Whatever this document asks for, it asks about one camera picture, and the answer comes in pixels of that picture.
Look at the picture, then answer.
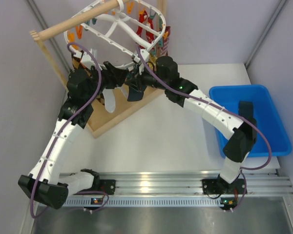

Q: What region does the blue plastic bin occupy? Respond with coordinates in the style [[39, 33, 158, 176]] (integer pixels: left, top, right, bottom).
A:
[[209, 85, 292, 157]]

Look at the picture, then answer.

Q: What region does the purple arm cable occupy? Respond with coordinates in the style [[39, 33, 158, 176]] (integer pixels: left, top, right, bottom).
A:
[[29, 42, 103, 219], [136, 46, 272, 210]]

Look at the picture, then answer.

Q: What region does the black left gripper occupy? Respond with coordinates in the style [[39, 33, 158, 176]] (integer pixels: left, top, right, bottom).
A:
[[84, 60, 128, 103]]

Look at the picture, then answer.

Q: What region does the wooden hanger stand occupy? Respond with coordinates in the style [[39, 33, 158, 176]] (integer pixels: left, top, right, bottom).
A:
[[30, 0, 167, 138]]

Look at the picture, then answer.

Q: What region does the white black striped sock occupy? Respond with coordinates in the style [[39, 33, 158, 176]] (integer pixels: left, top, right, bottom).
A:
[[103, 85, 128, 113]]

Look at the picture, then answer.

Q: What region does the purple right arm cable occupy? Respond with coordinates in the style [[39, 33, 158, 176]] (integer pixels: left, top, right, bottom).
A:
[[136, 46, 272, 210]]

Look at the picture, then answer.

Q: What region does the orange clothes peg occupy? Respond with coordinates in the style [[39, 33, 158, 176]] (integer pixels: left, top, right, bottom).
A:
[[75, 25, 84, 39]]

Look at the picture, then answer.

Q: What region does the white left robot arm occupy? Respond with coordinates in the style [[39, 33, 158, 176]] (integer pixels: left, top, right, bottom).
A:
[[18, 61, 129, 209]]

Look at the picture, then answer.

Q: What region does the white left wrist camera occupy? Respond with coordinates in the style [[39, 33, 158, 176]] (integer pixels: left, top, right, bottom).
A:
[[73, 49, 97, 70]]

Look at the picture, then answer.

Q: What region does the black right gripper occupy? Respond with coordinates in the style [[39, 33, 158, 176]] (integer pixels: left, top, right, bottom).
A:
[[125, 63, 168, 93]]

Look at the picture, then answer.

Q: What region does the red christmas sock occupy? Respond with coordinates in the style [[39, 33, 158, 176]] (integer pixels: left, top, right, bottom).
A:
[[136, 10, 155, 43]]

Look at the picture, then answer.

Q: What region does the brown argyle sock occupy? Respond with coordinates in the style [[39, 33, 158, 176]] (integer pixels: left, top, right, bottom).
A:
[[71, 55, 105, 106]]

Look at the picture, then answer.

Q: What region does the white round clip hanger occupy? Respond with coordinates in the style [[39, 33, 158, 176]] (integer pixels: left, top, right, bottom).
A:
[[63, 0, 167, 69]]

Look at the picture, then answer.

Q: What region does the dark navy sock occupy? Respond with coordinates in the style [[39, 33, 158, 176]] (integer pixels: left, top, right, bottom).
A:
[[127, 87, 145, 102], [238, 101, 254, 119]]

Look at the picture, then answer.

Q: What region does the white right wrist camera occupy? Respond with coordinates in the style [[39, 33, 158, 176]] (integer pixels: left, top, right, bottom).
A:
[[132, 49, 150, 75]]

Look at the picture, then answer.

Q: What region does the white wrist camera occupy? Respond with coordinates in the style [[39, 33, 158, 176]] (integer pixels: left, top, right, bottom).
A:
[[132, 49, 150, 75], [73, 49, 97, 70]]

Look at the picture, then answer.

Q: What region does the aluminium mounting rail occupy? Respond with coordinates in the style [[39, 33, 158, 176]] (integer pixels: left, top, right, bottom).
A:
[[29, 170, 293, 208]]

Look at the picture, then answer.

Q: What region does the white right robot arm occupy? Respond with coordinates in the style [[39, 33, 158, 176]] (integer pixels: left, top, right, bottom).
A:
[[125, 55, 258, 194]]

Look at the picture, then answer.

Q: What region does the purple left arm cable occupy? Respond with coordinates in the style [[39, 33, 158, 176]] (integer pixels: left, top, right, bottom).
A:
[[29, 42, 103, 219]]

